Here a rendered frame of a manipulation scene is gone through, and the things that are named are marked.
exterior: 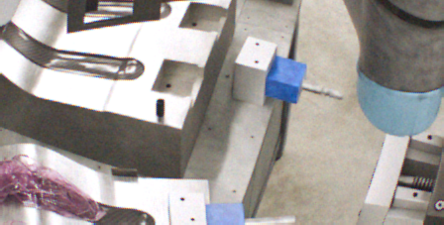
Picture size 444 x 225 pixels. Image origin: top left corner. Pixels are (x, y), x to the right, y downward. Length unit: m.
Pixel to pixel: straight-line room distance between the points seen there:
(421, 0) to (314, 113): 1.95
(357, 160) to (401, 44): 1.83
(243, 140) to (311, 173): 1.07
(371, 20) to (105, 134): 0.67
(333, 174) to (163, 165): 1.17
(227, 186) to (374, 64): 0.66
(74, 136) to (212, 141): 0.17
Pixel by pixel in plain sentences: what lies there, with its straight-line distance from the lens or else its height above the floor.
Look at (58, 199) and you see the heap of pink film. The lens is 1.09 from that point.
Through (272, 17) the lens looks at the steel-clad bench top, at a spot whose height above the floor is 0.80.
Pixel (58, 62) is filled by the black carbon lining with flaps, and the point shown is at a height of 0.88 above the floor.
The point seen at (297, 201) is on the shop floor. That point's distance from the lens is 2.31.
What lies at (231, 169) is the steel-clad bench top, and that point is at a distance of 1.27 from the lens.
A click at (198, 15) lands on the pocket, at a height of 0.87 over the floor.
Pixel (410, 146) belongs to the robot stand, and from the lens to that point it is 1.07.
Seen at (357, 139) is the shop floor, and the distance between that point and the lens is 2.46.
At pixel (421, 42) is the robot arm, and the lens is 0.58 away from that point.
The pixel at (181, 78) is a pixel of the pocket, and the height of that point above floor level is 0.87.
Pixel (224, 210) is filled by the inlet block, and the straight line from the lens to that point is 1.14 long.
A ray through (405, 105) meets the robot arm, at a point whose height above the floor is 1.32.
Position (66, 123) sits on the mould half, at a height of 0.85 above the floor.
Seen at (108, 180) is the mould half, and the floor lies 0.86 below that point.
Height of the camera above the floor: 1.73
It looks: 44 degrees down
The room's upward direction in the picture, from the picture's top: 4 degrees clockwise
